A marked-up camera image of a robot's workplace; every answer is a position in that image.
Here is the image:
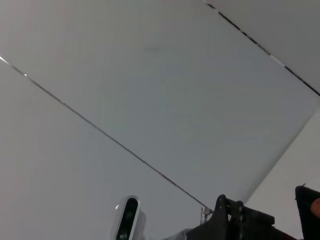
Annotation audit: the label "black food bag brown handles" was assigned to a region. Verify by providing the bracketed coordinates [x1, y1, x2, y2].
[294, 183, 320, 240]

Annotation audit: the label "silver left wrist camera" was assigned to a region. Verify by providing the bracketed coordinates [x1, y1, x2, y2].
[107, 194, 148, 240]

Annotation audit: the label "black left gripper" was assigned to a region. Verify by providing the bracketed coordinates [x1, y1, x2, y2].
[187, 193, 288, 240]

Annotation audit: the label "left gripper silver cable plug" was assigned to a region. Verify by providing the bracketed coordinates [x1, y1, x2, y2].
[199, 206, 213, 224]

